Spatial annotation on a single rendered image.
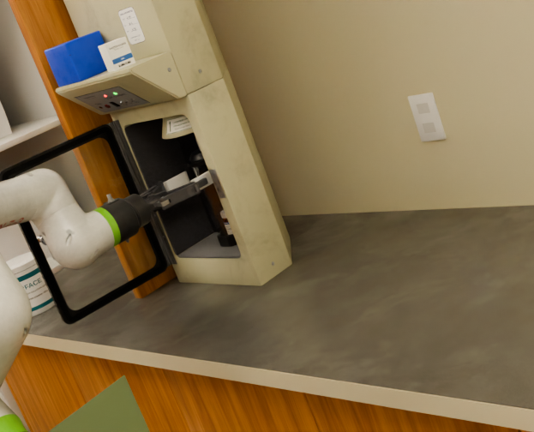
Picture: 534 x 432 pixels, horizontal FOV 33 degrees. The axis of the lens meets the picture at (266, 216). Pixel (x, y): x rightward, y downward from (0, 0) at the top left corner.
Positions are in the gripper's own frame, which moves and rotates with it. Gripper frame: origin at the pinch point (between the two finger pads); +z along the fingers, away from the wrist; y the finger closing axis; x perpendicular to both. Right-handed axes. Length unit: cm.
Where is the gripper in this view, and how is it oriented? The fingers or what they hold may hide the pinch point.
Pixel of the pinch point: (195, 178)
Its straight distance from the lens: 211.9
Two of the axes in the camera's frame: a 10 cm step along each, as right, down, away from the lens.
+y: -6.4, 0.1, 7.7
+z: 6.9, -4.2, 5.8
